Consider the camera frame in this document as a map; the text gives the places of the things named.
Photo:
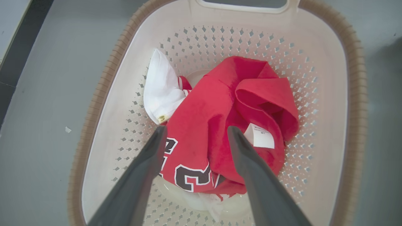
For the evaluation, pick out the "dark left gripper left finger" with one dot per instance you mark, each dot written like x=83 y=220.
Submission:
x=132 y=194

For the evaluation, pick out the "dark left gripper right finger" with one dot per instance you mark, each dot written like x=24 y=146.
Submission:
x=267 y=201

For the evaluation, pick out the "red white numbered jersey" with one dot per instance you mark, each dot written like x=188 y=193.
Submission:
x=204 y=119

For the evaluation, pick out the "small white paper scrap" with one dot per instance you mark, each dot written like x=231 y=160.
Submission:
x=68 y=129

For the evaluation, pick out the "cream perforated laundry basket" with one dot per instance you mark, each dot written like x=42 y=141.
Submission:
x=320 y=78

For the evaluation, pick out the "black baseboard strip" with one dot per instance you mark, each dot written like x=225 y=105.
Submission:
x=22 y=44

